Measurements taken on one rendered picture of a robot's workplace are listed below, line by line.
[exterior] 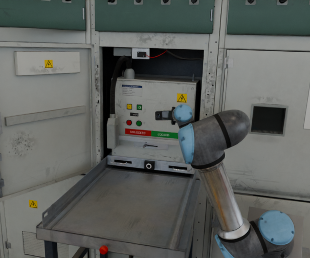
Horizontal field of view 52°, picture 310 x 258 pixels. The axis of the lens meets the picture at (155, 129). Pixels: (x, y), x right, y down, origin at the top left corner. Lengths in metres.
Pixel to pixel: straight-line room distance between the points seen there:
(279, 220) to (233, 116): 0.41
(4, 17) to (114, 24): 0.53
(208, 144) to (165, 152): 0.93
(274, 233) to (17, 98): 1.25
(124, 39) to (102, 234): 1.02
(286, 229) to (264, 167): 0.67
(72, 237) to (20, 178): 0.51
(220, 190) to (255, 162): 0.77
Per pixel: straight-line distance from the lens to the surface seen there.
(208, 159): 1.00
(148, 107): 1.85
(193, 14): 1.72
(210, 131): 0.98
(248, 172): 1.83
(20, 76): 1.67
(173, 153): 1.89
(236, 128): 1.00
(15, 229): 2.50
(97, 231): 1.39
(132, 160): 1.95
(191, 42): 1.74
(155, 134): 1.88
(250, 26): 1.71
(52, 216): 1.50
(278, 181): 1.86
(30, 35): 2.06
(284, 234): 1.20
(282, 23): 1.72
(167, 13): 1.74
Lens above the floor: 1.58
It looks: 15 degrees down
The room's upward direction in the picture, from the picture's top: 2 degrees clockwise
